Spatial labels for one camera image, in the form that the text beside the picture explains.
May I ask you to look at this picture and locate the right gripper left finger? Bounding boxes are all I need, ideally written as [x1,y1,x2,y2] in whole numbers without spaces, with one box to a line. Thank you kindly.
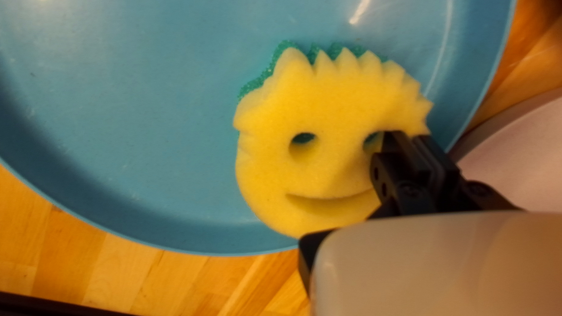
[299,130,438,296]

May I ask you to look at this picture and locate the yellow smiling face sponge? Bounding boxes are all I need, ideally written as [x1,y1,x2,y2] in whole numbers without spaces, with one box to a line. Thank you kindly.
[233,40,434,239]

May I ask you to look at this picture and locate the teal round plate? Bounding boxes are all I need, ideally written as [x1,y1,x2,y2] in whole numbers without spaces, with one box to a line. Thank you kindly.
[0,0,519,256]

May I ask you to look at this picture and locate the grey round plate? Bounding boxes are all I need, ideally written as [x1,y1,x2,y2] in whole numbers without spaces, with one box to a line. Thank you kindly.
[448,88,562,216]

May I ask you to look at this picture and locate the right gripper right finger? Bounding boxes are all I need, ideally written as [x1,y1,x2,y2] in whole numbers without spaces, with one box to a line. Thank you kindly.
[413,135,522,212]

